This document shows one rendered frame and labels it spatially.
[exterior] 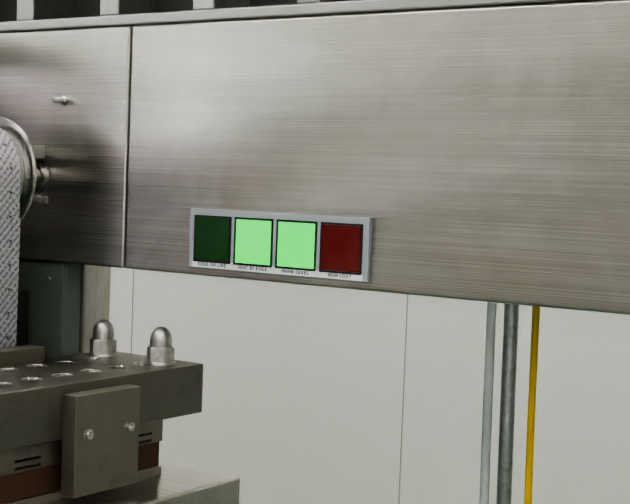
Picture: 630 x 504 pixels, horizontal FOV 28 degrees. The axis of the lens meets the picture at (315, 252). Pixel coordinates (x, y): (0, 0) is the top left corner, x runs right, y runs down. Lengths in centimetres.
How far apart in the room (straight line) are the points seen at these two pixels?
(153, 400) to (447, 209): 42
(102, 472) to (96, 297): 51
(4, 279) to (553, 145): 69
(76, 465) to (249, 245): 31
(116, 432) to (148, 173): 33
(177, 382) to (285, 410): 283
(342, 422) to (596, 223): 303
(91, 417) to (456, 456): 271
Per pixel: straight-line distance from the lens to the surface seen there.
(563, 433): 384
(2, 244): 156
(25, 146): 159
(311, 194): 139
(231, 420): 448
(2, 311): 157
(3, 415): 132
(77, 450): 137
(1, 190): 155
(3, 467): 135
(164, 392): 149
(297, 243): 140
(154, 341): 152
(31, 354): 152
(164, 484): 149
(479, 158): 129
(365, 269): 135
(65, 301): 166
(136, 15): 158
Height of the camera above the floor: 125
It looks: 3 degrees down
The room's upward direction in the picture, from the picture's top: 2 degrees clockwise
